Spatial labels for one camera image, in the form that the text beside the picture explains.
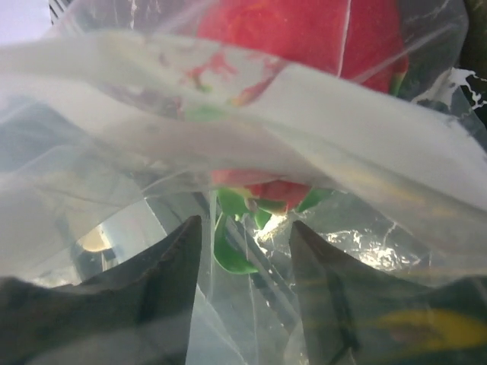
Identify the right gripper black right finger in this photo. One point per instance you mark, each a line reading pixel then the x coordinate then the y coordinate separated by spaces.
pixel 339 299

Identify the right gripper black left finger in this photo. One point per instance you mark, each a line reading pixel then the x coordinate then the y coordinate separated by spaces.
pixel 161 283

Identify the clear zip top bag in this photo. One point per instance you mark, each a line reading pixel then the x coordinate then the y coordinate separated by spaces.
pixel 113 122

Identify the red fake fruit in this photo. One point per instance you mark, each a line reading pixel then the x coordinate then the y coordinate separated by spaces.
pixel 353 40

